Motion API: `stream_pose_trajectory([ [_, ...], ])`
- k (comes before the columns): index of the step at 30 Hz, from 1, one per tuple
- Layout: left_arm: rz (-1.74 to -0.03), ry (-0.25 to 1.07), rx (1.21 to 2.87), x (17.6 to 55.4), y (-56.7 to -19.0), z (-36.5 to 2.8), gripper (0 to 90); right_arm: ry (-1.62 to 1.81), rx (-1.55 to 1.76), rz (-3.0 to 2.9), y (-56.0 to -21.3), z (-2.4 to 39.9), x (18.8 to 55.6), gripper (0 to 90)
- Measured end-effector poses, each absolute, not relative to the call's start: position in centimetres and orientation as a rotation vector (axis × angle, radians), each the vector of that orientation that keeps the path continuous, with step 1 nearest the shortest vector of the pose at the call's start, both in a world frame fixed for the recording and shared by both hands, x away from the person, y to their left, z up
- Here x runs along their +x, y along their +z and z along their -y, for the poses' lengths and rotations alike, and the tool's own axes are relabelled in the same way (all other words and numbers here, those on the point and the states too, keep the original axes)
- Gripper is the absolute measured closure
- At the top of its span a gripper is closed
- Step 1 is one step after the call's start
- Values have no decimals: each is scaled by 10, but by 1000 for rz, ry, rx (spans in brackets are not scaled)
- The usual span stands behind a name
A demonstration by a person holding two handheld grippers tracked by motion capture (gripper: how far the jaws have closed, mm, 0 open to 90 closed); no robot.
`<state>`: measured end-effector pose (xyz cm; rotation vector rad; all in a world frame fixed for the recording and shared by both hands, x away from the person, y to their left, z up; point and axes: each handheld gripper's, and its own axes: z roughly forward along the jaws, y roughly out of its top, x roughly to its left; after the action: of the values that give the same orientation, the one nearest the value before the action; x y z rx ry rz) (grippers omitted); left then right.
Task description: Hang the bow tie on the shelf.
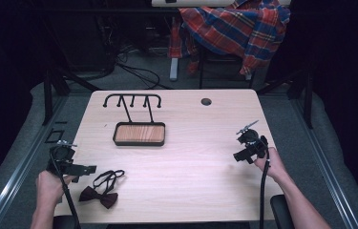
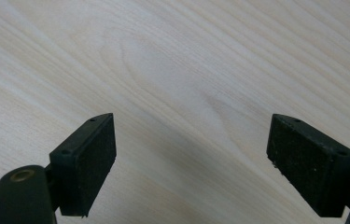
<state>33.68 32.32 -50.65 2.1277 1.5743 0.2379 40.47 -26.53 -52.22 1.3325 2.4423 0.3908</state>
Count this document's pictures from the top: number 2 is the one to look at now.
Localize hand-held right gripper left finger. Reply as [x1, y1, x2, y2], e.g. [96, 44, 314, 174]
[49, 112, 118, 217]

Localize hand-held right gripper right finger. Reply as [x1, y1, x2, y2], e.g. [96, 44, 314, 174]
[266, 113, 350, 218]

